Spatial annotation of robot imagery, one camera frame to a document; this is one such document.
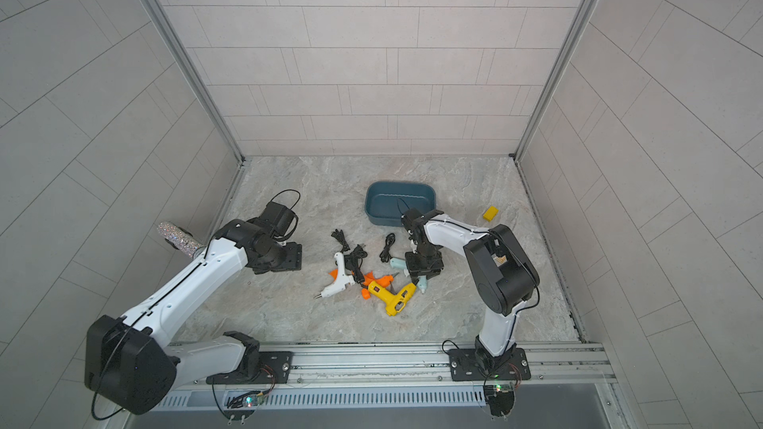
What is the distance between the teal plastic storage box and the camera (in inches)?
39.8

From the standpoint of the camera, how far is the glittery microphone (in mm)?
690

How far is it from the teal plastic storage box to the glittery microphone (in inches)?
18.7
